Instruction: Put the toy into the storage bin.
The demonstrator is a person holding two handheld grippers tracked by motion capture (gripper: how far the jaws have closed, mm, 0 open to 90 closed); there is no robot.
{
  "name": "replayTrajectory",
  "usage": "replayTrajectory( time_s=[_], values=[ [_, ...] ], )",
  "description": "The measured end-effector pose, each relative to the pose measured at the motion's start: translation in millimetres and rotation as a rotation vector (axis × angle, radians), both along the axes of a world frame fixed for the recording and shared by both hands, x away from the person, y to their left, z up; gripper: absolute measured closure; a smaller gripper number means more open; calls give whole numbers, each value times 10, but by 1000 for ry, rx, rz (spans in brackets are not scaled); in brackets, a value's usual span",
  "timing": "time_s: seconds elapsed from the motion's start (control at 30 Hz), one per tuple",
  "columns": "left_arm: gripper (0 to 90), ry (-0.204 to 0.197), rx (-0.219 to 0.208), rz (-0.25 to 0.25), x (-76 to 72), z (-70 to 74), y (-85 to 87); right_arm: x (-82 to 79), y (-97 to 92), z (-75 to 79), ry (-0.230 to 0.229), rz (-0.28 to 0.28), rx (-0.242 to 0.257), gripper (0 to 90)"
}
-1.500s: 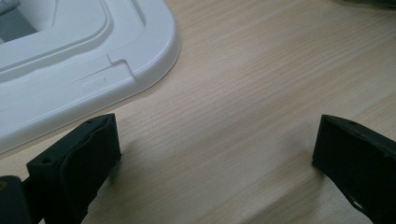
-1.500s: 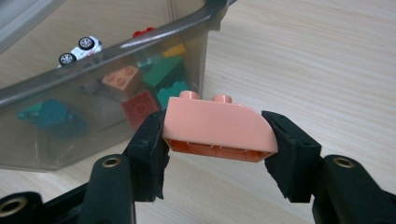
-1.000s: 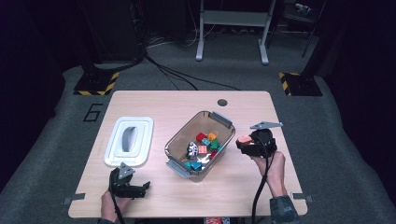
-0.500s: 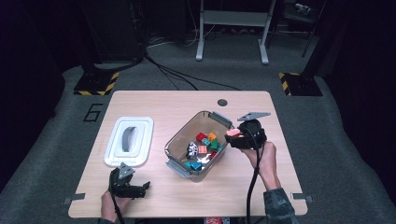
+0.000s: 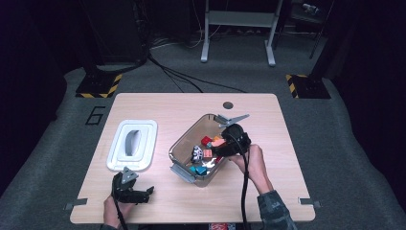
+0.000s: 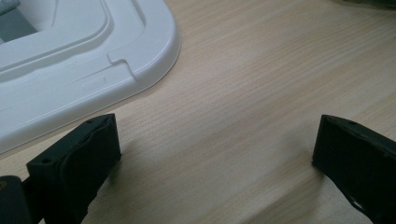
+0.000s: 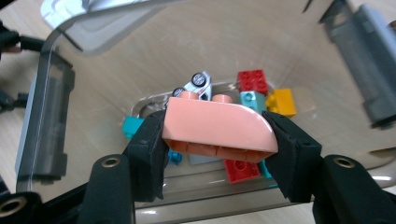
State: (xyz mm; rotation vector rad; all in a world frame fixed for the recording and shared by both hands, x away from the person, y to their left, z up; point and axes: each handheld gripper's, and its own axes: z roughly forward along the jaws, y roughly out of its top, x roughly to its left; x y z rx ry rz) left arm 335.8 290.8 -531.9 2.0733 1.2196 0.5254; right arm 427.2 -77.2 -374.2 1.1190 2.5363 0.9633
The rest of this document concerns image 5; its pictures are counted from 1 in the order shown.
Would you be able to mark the black cabinet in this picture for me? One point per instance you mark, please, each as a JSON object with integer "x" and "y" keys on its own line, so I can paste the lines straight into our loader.
{"x": 118, "y": 32}

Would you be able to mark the grey device on stand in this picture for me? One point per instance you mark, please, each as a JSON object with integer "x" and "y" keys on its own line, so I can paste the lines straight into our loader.
{"x": 310, "y": 8}

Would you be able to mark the grey tape strip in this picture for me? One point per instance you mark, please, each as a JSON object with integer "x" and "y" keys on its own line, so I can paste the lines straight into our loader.
{"x": 78, "y": 202}
{"x": 308, "y": 201}

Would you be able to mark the coral toy block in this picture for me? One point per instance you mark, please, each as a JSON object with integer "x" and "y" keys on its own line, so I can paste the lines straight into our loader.
{"x": 207, "y": 154}

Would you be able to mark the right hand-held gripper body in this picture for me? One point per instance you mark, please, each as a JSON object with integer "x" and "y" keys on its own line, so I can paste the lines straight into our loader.
{"x": 237, "y": 139}

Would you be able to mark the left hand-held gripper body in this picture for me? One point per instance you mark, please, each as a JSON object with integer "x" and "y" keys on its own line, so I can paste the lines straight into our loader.
{"x": 123, "y": 190}

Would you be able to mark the orange toy block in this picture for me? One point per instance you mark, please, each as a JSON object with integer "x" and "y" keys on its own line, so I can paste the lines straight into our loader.
{"x": 217, "y": 138}

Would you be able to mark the person's left hand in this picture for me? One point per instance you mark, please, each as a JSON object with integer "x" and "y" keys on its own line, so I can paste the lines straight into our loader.
{"x": 113, "y": 214}

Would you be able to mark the red patterned item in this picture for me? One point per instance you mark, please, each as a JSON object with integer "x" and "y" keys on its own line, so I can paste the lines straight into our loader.
{"x": 221, "y": 226}

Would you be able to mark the pink toy block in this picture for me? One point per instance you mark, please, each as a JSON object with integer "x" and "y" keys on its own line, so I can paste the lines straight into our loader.
{"x": 218, "y": 142}

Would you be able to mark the clear brown storage box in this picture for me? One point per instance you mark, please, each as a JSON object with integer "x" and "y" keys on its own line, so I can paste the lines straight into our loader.
{"x": 185, "y": 147}

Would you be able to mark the dark teal toy block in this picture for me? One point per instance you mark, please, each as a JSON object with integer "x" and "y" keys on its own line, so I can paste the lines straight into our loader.
{"x": 201, "y": 170}

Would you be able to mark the black yellow striped base plate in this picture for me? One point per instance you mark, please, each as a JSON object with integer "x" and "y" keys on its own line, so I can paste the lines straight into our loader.
{"x": 311, "y": 87}
{"x": 95, "y": 86}

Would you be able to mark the person's right hand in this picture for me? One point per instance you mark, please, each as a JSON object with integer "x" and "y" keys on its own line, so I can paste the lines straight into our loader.
{"x": 255, "y": 163}

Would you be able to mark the grey metal desk frame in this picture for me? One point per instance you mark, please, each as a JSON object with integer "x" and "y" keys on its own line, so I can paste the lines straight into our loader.
{"x": 239, "y": 18}

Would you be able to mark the small white toy car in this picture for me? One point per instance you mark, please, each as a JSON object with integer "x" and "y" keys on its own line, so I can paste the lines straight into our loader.
{"x": 197, "y": 154}

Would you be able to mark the round dark table grommet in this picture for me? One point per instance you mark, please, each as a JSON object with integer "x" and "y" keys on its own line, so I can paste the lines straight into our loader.
{"x": 228, "y": 105}

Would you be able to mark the red toy block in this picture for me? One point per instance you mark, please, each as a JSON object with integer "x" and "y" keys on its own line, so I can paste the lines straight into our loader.
{"x": 206, "y": 140}
{"x": 218, "y": 158}

